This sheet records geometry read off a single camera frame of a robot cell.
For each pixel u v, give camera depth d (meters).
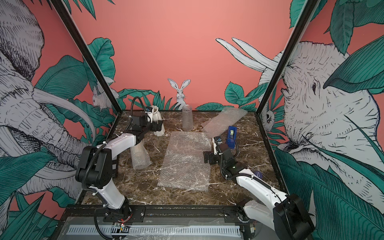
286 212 0.40
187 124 1.05
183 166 0.91
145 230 0.70
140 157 0.88
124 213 0.66
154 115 0.88
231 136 0.99
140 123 0.74
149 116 0.78
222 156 0.61
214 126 1.11
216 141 0.74
